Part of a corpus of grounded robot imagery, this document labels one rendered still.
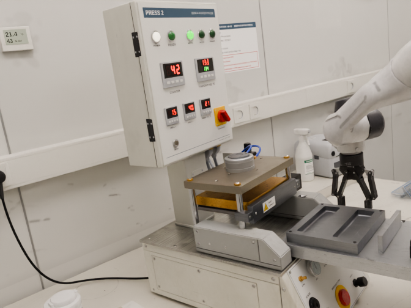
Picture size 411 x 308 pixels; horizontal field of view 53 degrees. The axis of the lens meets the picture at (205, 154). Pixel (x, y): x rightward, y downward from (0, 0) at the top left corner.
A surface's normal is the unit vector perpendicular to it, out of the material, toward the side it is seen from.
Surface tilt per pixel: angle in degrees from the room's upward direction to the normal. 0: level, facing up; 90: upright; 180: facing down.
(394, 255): 0
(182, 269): 90
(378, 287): 0
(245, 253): 90
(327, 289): 65
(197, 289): 90
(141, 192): 90
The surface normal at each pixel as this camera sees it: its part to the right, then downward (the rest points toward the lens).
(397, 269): -0.61, 0.25
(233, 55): 0.63, 0.08
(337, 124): -0.87, 0.04
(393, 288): -0.14, -0.97
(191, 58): 0.78, 0.04
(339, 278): 0.65, -0.38
